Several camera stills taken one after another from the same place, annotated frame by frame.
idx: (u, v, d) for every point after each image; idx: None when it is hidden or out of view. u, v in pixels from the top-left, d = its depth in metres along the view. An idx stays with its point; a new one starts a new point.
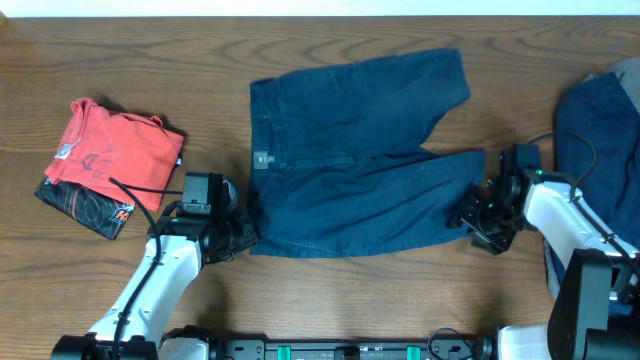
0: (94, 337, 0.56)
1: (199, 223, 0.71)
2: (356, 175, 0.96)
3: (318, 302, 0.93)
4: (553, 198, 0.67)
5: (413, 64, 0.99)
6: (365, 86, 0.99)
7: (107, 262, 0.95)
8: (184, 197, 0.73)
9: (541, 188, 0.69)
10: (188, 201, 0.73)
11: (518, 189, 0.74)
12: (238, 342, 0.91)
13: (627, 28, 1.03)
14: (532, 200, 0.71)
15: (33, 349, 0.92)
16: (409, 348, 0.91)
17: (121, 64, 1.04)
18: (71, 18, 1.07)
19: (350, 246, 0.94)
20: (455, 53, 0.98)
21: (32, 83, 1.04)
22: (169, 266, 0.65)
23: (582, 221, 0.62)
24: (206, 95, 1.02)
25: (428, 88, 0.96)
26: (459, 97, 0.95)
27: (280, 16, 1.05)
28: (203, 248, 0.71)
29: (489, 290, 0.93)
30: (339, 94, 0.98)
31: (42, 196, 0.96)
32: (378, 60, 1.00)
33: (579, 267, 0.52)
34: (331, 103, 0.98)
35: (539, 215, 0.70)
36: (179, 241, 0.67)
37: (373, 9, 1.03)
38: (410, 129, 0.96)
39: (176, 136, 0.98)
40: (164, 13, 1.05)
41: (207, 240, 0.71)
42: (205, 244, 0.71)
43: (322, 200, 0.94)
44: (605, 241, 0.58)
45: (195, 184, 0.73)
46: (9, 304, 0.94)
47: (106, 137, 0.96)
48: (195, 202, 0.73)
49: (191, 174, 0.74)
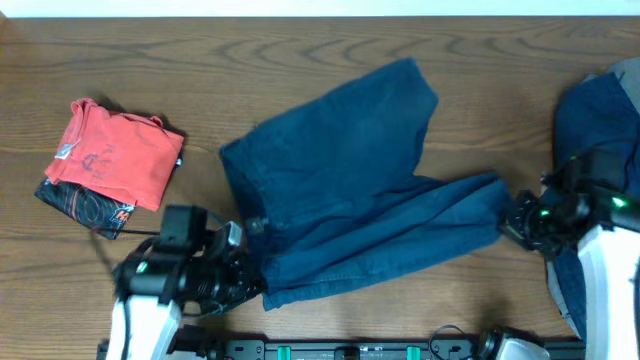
0: None
1: (172, 264, 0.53)
2: (360, 217, 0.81)
3: (318, 302, 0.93)
4: (610, 272, 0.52)
5: (374, 82, 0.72)
6: (334, 117, 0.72)
7: (107, 261, 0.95)
8: (161, 232, 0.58)
9: (609, 247, 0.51)
10: (164, 238, 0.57)
11: (586, 212, 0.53)
12: (238, 342, 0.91)
13: (626, 28, 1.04)
14: (590, 240, 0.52)
15: (33, 349, 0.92)
16: (409, 348, 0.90)
17: (122, 64, 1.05)
18: (72, 18, 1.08)
19: (376, 265, 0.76)
20: (410, 62, 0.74)
21: (34, 83, 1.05)
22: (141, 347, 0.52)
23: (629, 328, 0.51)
24: (207, 95, 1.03)
25: (397, 101, 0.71)
26: (432, 104, 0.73)
27: (280, 16, 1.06)
28: (178, 291, 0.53)
29: (489, 290, 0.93)
30: (311, 135, 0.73)
31: (42, 196, 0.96)
32: (340, 88, 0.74)
33: None
34: (303, 149, 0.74)
35: (586, 265, 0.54)
36: (148, 306, 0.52)
37: (373, 10, 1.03)
38: (402, 157, 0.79)
39: (177, 136, 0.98)
40: (164, 14, 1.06)
41: (182, 281, 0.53)
42: (181, 289, 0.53)
43: (334, 234, 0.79)
44: None
45: (172, 216, 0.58)
46: (9, 304, 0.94)
47: (106, 137, 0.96)
48: (173, 238, 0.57)
49: (172, 207, 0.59)
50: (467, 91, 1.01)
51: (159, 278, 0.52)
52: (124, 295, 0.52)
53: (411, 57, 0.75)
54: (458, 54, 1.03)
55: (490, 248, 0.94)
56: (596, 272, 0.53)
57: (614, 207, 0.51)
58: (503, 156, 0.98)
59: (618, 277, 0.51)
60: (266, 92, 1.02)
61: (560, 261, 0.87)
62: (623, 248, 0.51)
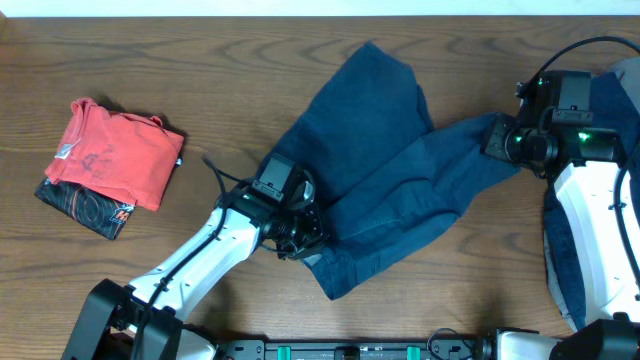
0: (131, 292, 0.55)
1: (267, 208, 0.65)
2: (385, 195, 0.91)
3: (318, 302, 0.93)
4: (578, 202, 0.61)
5: (344, 81, 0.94)
6: (329, 128, 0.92)
7: (106, 262, 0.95)
8: (262, 177, 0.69)
9: (582, 184, 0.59)
10: (264, 183, 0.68)
11: (555, 153, 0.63)
12: (238, 342, 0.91)
13: (626, 28, 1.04)
14: (564, 179, 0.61)
15: (33, 349, 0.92)
16: (409, 348, 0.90)
17: (122, 64, 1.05)
18: (72, 18, 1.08)
19: (406, 207, 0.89)
20: (370, 48, 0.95)
21: (33, 83, 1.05)
22: (225, 245, 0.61)
23: (618, 250, 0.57)
24: (206, 95, 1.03)
25: (379, 86, 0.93)
26: (405, 75, 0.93)
27: (279, 15, 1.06)
28: (261, 234, 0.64)
29: (489, 290, 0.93)
30: (317, 150, 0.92)
31: (42, 197, 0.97)
32: (317, 97, 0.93)
33: (601, 341, 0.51)
34: (320, 162, 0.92)
35: (570, 205, 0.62)
36: (242, 220, 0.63)
37: (373, 10, 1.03)
38: (404, 130, 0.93)
39: (177, 136, 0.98)
40: (163, 14, 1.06)
41: (267, 227, 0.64)
42: (264, 232, 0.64)
43: (377, 201, 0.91)
44: (616, 276, 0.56)
45: (277, 167, 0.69)
46: (10, 304, 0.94)
47: (106, 137, 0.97)
48: (271, 185, 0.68)
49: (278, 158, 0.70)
50: (468, 91, 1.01)
51: (256, 209, 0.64)
52: (226, 204, 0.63)
53: (369, 42, 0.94)
54: (458, 54, 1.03)
55: (490, 248, 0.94)
56: (580, 210, 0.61)
57: (580, 143, 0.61)
58: None
59: (595, 203, 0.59)
60: (266, 92, 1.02)
61: (560, 262, 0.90)
62: (592, 179, 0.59)
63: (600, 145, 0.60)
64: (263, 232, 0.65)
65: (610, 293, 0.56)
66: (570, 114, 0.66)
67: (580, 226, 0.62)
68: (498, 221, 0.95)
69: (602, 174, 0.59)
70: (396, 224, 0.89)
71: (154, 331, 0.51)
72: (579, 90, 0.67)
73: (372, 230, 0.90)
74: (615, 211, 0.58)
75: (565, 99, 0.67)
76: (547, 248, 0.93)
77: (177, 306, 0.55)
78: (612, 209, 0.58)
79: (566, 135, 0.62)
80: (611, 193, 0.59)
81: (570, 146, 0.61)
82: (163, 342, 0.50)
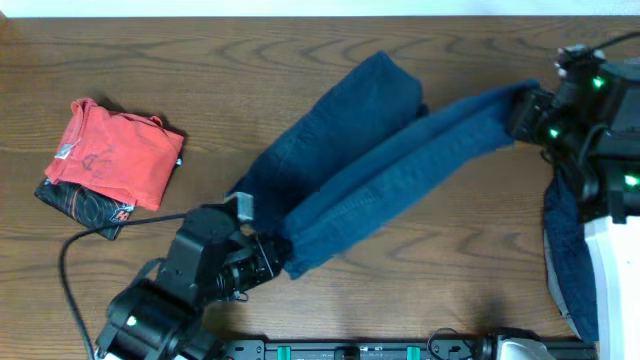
0: None
1: (154, 344, 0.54)
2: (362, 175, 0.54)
3: (318, 302, 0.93)
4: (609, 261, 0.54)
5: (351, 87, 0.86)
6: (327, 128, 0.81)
7: (107, 262, 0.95)
8: (168, 265, 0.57)
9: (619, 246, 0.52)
10: (171, 272, 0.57)
11: (593, 191, 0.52)
12: (238, 342, 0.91)
13: (627, 28, 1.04)
14: (599, 232, 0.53)
15: (34, 349, 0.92)
16: (409, 348, 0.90)
17: (122, 64, 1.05)
18: (72, 18, 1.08)
19: (387, 182, 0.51)
20: (381, 56, 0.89)
21: (33, 83, 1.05)
22: None
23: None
24: (206, 95, 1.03)
25: (381, 90, 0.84)
26: (413, 89, 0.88)
27: (279, 16, 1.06)
28: (167, 350, 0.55)
29: (489, 291, 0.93)
30: (310, 148, 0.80)
31: (42, 197, 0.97)
32: (323, 101, 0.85)
33: None
34: (310, 160, 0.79)
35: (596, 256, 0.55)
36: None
37: (373, 10, 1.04)
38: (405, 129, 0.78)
39: (177, 136, 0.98)
40: (163, 14, 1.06)
41: (172, 342, 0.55)
42: (171, 347, 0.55)
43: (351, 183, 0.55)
44: None
45: (186, 254, 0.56)
46: (10, 305, 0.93)
47: (106, 137, 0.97)
48: (179, 275, 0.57)
49: (182, 235, 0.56)
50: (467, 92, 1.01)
51: (152, 334, 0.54)
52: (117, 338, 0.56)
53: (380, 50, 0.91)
54: (457, 54, 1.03)
55: (490, 248, 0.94)
56: (610, 270, 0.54)
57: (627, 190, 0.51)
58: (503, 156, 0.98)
59: None
60: (266, 93, 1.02)
61: (560, 261, 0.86)
62: (629, 242, 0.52)
63: None
64: (168, 350, 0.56)
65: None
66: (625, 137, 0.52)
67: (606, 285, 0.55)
68: (497, 222, 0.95)
69: None
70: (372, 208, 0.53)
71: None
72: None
73: (343, 221, 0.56)
74: None
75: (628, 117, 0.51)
76: (547, 248, 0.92)
77: None
78: None
79: (611, 182, 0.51)
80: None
81: (616, 199, 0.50)
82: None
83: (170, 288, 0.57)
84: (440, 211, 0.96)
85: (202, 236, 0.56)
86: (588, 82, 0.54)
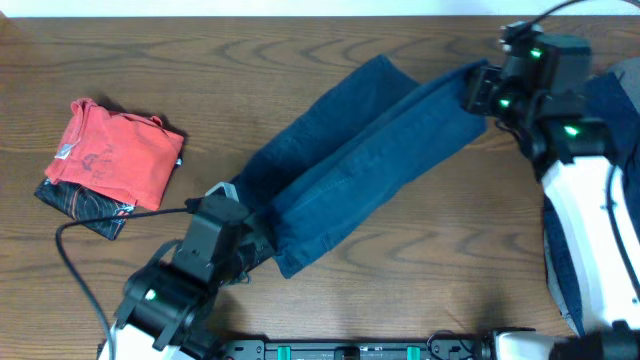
0: None
1: (172, 318, 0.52)
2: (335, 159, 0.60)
3: (318, 302, 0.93)
4: (569, 201, 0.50)
5: (350, 87, 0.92)
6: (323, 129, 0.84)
7: (107, 262, 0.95)
8: (185, 242, 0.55)
9: (572, 184, 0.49)
10: (187, 251, 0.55)
11: (542, 149, 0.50)
12: (238, 342, 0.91)
13: (627, 28, 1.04)
14: (554, 177, 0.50)
15: (33, 349, 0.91)
16: (409, 348, 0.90)
17: (122, 64, 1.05)
18: (73, 18, 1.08)
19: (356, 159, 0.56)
20: (381, 60, 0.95)
21: (33, 83, 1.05)
22: None
23: (615, 262, 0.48)
24: (206, 95, 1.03)
25: (381, 91, 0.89)
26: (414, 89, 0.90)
27: (279, 16, 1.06)
28: (183, 326, 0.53)
29: (489, 291, 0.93)
30: (309, 145, 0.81)
31: (42, 196, 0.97)
32: (320, 102, 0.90)
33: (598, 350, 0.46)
34: (309, 153, 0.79)
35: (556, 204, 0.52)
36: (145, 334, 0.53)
37: (373, 9, 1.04)
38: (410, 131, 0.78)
39: (177, 137, 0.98)
40: (163, 14, 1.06)
41: (189, 319, 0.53)
42: (186, 324, 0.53)
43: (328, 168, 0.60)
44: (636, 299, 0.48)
45: (204, 231, 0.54)
46: (9, 305, 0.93)
47: (106, 137, 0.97)
48: (196, 254, 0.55)
49: (203, 213, 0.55)
50: None
51: (169, 310, 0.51)
52: (131, 313, 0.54)
53: (382, 55, 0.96)
54: (457, 53, 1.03)
55: (490, 248, 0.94)
56: (567, 214, 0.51)
57: (570, 139, 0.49)
58: (502, 156, 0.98)
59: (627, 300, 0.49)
60: (266, 92, 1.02)
61: (560, 261, 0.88)
62: (584, 181, 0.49)
63: (592, 135, 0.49)
64: (184, 326, 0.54)
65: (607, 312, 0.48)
66: (564, 98, 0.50)
67: (570, 232, 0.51)
68: (497, 221, 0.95)
69: (594, 174, 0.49)
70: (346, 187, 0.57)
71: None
72: (575, 71, 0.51)
73: (320, 203, 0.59)
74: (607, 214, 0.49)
75: (559, 79, 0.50)
76: (547, 247, 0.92)
77: None
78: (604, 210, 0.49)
79: (554, 134, 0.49)
80: (604, 194, 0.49)
81: (562, 149, 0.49)
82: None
83: (187, 266, 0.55)
84: (440, 211, 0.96)
85: (221, 216, 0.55)
86: (527, 53, 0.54)
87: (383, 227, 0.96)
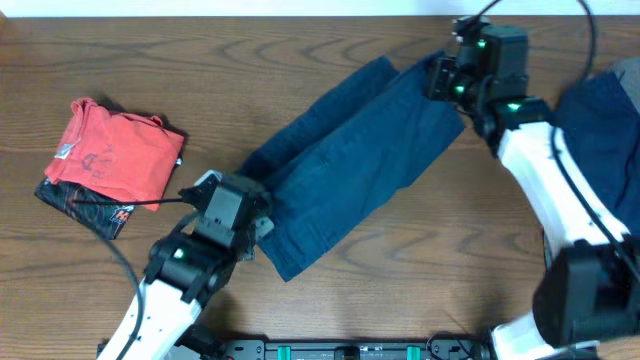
0: None
1: (203, 271, 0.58)
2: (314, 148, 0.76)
3: (317, 302, 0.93)
4: (528, 154, 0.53)
5: (353, 86, 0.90)
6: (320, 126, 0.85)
7: (107, 262, 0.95)
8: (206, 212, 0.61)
9: (524, 144, 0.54)
10: (210, 220, 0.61)
11: (492, 127, 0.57)
12: (238, 342, 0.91)
13: (626, 28, 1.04)
14: (505, 144, 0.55)
15: (33, 348, 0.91)
16: (409, 348, 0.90)
17: (122, 64, 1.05)
18: (73, 18, 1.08)
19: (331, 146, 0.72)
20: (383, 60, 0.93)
21: (32, 82, 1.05)
22: (151, 342, 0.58)
23: (567, 192, 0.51)
24: (206, 95, 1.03)
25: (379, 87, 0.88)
26: None
27: (279, 16, 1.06)
28: (206, 287, 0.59)
29: (489, 291, 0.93)
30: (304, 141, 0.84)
31: (42, 196, 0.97)
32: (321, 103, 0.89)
33: (566, 266, 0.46)
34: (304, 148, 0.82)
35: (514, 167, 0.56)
36: (170, 292, 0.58)
37: (373, 9, 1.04)
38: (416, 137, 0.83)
39: (177, 136, 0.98)
40: (163, 14, 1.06)
41: (212, 280, 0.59)
42: (210, 285, 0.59)
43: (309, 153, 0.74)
44: (591, 222, 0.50)
45: (225, 200, 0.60)
46: (10, 304, 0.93)
47: (106, 137, 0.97)
48: (218, 222, 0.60)
49: (223, 186, 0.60)
50: None
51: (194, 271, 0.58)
52: (158, 273, 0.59)
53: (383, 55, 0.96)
54: None
55: (490, 248, 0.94)
56: (521, 167, 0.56)
57: (514, 114, 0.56)
58: None
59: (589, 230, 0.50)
60: (266, 92, 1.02)
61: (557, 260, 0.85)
62: (533, 140, 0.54)
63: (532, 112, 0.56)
64: (208, 287, 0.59)
65: (570, 233, 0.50)
66: (509, 83, 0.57)
67: (527, 181, 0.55)
68: (497, 221, 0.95)
69: (535, 134, 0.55)
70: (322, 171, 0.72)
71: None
72: (517, 58, 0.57)
73: (302, 188, 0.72)
74: (555, 163, 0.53)
75: (504, 67, 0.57)
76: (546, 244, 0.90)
77: None
78: (552, 159, 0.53)
79: (500, 111, 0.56)
80: (548, 146, 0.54)
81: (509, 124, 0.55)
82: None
83: (209, 233, 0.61)
84: (440, 211, 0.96)
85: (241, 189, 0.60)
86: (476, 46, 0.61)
87: (383, 227, 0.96)
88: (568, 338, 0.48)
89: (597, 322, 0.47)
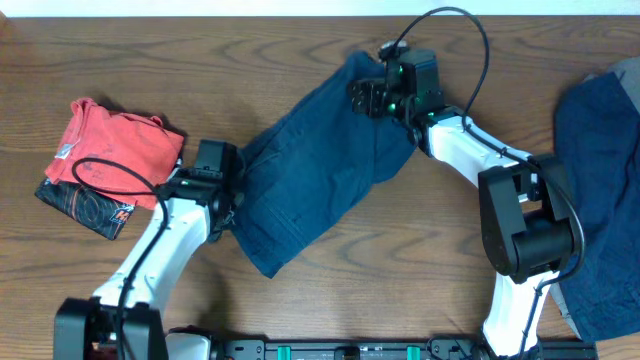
0: (98, 301, 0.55)
1: (208, 187, 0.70)
2: (275, 145, 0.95)
3: (318, 302, 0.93)
4: (448, 135, 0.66)
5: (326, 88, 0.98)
6: (290, 127, 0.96)
7: (107, 262, 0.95)
8: (197, 164, 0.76)
9: (440, 132, 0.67)
10: (201, 168, 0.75)
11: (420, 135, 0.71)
12: (238, 342, 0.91)
13: (626, 28, 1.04)
14: (431, 141, 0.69)
15: (33, 349, 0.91)
16: (409, 348, 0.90)
17: (122, 64, 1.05)
18: (73, 18, 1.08)
19: (282, 142, 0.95)
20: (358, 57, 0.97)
21: (32, 82, 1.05)
22: (178, 231, 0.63)
23: (476, 146, 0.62)
24: (206, 95, 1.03)
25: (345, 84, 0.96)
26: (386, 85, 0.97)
27: (279, 16, 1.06)
28: (212, 212, 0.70)
29: (489, 290, 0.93)
30: (278, 142, 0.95)
31: (42, 196, 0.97)
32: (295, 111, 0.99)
33: (487, 187, 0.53)
34: (275, 147, 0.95)
35: (445, 156, 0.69)
36: (187, 206, 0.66)
37: (372, 9, 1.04)
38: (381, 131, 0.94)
39: (177, 137, 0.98)
40: (163, 14, 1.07)
41: (215, 204, 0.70)
42: (214, 209, 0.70)
43: (269, 149, 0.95)
44: (501, 155, 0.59)
45: (209, 151, 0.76)
46: (10, 304, 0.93)
47: (106, 137, 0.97)
48: (207, 168, 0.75)
49: (205, 143, 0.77)
50: (467, 90, 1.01)
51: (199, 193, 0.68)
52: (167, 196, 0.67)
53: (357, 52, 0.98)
54: (457, 53, 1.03)
55: None
56: (447, 151, 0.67)
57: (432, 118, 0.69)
58: None
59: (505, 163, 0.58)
60: (266, 92, 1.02)
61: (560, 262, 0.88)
62: (445, 125, 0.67)
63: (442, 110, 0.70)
64: (214, 211, 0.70)
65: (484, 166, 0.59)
66: (428, 98, 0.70)
67: (453, 162, 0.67)
68: None
69: (448, 120, 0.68)
70: (276, 158, 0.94)
71: (133, 328, 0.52)
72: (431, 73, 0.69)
73: (264, 172, 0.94)
74: (468, 135, 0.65)
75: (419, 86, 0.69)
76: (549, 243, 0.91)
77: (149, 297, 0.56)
78: (464, 132, 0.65)
79: (423, 119, 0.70)
80: (459, 126, 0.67)
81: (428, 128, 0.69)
82: (146, 334, 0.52)
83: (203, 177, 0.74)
84: (440, 210, 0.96)
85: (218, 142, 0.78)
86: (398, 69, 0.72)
87: (382, 227, 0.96)
88: (519, 259, 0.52)
89: (539, 242, 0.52)
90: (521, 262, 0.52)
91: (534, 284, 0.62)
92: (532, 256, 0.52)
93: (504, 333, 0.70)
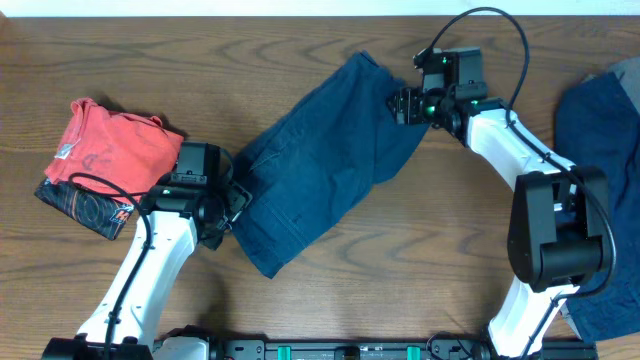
0: (84, 339, 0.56)
1: (192, 194, 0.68)
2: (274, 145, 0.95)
3: (318, 302, 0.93)
4: (490, 127, 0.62)
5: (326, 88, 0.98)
6: (289, 127, 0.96)
7: (107, 262, 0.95)
8: (179, 168, 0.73)
9: (484, 122, 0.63)
10: (183, 173, 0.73)
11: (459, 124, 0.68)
12: (238, 342, 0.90)
13: (626, 28, 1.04)
14: (471, 130, 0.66)
15: (33, 349, 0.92)
16: (409, 348, 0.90)
17: (122, 64, 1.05)
18: (72, 18, 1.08)
19: (281, 142, 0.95)
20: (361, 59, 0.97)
21: (32, 82, 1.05)
22: (162, 250, 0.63)
23: (518, 145, 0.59)
24: (206, 95, 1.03)
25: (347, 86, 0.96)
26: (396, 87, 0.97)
27: (279, 16, 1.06)
28: (198, 219, 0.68)
29: (489, 290, 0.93)
30: (277, 141, 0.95)
31: (42, 196, 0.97)
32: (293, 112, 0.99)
33: (525, 191, 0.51)
34: (274, 147, 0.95)
35: (484, 148, 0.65)
36: (170, 219, 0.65)
37: (372, 10, 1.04)
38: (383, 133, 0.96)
39: (177, 136, 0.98)
40: (163, 14, 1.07)
41: (201, 211, 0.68)
42: (199, 216, 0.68)
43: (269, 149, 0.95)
44: (543, 161, 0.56)
45: (191, 154, 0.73)
46: (10, 305, 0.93)
47: (106, 137, 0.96)
48: (190, 173, 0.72)
49: (186, 146, 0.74)
50: None
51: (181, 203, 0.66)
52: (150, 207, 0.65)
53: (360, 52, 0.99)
54: None
55: (490, 248, 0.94)
56: (485, 144, 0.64)
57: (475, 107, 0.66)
58: None
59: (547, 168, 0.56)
60: (267, 92, 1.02)
61: None
62: (489, 115, 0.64)
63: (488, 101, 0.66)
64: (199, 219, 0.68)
65: (524, 171, 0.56)
66: (469, 88, 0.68)
67: (491, 155, 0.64)
68: (497, 221, 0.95)
69: (493, 112, 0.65)
70: (276, 158, 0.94)
71: None
72: (474, 65, 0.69)
73: (264, 173, 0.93)
74: (511, 131, 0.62)
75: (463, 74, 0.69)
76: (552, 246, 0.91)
77: (137, 331, 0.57)
78: (508, 128, 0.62)
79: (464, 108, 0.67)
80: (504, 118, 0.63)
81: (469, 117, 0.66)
82: None
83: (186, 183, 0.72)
84: (440, 210, 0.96)
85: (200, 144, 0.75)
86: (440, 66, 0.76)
87: (383, 227, 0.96)
88: (544, 268, 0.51)
89: (568, 254, 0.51)
90: (544, 271, 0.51)
91: (550, 296, 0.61)
92: (557, 269, 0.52)
93: (512, 338, 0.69)
